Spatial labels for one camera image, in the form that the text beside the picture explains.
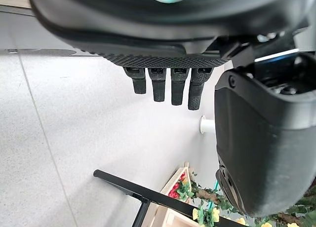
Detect wooden flower planter box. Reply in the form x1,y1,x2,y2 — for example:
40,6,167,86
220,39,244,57
145,161,218,227

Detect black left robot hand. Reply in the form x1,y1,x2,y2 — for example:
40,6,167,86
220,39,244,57
27,0,316,218

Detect black metal table frame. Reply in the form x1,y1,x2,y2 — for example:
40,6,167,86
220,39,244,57
93,169,244,227

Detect white round post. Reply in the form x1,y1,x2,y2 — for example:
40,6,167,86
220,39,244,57
198,115,216,134

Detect artificial flowers and leaves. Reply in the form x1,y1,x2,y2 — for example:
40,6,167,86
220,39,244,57
168,171,316,227

